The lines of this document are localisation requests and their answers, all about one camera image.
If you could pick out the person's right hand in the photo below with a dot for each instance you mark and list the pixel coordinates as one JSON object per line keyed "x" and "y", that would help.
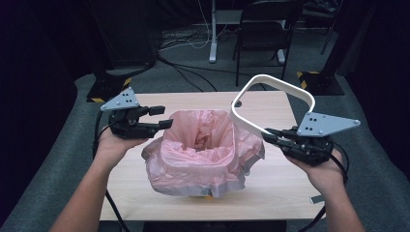
{"x": 327, "y": 177}

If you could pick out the black folding chair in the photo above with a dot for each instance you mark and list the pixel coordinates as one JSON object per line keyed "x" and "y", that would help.
{"x": 262, "y": 32}

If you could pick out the pink plastic bag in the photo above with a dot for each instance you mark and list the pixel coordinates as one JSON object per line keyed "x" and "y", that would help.
{"x": 180, "y": 170}

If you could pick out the grey tape strip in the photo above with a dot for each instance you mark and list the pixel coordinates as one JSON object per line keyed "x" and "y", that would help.
{"x": 317, "y": 199}

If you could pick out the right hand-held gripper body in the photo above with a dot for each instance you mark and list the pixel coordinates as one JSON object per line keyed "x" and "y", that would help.
{"x": 319, "y": 125}

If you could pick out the black curtain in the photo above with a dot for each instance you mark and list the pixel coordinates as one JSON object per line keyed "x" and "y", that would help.
{"x": 383, "y": 80}
{"x": 32, "y": 64}

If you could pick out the black table grommet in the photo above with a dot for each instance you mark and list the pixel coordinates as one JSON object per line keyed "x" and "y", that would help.
{"x": 238, "y": 104}

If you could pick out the person's left hand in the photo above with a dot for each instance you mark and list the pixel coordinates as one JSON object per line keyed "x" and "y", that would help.
{"x": 111, "y": 148}

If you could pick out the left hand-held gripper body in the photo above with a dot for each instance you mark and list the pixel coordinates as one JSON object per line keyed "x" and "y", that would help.
{"x": 124, "y": 125}

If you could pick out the black striped stand base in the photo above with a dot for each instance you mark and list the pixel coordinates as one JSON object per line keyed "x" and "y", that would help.
{"x": 103, "y": 87}
{"x": 322, "y": 84}

